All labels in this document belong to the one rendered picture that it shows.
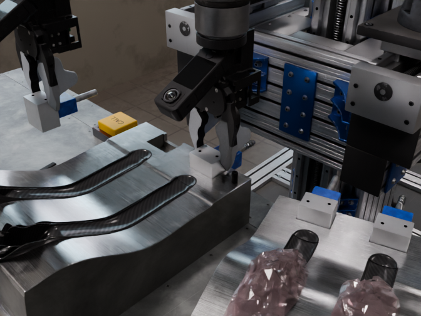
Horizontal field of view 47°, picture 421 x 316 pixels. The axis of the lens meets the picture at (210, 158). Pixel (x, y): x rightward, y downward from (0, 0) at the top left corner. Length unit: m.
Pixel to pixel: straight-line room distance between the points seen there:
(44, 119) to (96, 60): 2.23
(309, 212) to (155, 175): 0.24
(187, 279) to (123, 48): 2.59
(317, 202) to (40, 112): 0.48
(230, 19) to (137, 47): 2.64
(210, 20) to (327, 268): 0.36
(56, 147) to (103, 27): 2.08
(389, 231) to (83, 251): 0.41
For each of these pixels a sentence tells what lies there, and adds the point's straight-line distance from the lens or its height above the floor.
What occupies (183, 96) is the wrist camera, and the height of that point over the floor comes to 1.04.
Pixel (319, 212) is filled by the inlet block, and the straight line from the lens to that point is 0.73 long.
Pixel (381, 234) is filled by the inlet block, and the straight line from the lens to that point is 0.72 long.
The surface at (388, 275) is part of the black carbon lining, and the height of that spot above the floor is 0.85.
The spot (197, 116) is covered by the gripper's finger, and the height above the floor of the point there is 0.97.
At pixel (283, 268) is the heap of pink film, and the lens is 0.59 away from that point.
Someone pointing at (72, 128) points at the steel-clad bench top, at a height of 0.80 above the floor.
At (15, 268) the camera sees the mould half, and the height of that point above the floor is 0.93.
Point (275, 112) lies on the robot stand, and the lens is 1.23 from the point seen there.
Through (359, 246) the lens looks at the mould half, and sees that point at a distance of 0.72.
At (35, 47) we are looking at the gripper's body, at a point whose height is 1.06.
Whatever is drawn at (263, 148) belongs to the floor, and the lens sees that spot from 2.52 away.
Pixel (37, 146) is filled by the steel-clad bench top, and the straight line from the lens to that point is 1.07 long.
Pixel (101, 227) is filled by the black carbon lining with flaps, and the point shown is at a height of 0.89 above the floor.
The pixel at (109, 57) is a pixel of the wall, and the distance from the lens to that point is 3.16.
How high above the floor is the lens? 1.33
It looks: 33 degrees down
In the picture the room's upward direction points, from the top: straight up
